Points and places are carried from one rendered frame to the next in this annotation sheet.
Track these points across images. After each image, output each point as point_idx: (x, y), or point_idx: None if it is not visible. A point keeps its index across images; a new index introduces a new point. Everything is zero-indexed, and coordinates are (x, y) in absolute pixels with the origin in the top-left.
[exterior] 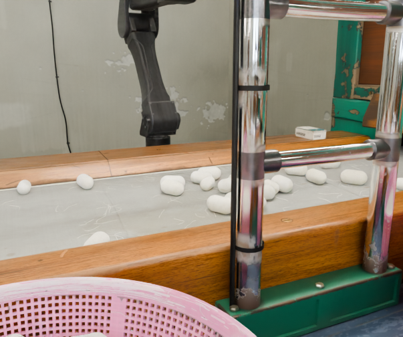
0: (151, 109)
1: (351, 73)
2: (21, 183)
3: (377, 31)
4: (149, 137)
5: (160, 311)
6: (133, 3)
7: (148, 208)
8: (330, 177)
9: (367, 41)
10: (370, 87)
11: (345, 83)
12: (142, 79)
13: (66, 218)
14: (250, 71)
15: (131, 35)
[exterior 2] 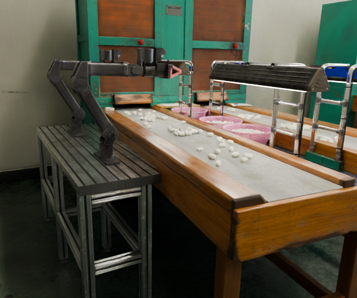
0: (83, 110)
1: (99, 89)
2: (150, 125)
3: (105, 77)
4: (76, 122)
5: (202, 119)
6: (64, 68)
7: (162, 122)
8: (142, 115)
9: (102, 79)
10: (106, 93)
11: (96, 93)
12: (71, 99)
13: (167, 125)
14: (192, 93)
15: (62, 81)
